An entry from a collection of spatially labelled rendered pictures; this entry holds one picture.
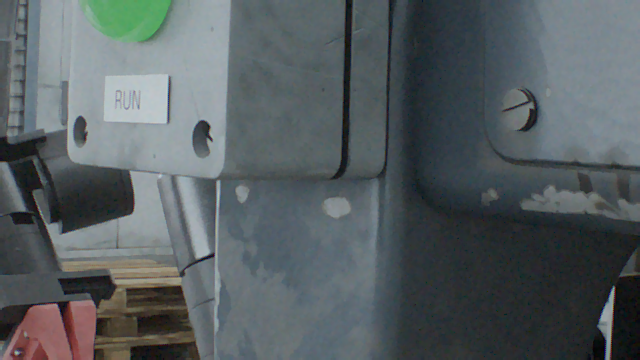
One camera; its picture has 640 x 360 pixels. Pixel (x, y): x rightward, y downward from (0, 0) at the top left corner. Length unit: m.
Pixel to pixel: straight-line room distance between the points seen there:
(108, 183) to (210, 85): 0.65
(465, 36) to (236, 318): 0.11
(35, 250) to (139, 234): 8.18
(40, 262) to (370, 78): 0.60
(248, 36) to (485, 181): 0.06
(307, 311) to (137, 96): 0.07
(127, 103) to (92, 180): 0.61
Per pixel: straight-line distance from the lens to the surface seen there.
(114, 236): 8.95
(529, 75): 0.28
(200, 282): 0.60
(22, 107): 8.51
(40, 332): 0.84
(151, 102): 0.30
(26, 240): 0.88
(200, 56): 0.28
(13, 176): 0.92
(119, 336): 6.14
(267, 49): 0.28
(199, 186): 0.60
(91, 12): 0.30
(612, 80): 0.26
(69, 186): 0.92
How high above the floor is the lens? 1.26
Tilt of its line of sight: 3 degrees down
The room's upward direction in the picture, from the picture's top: 2 degrees clockwise
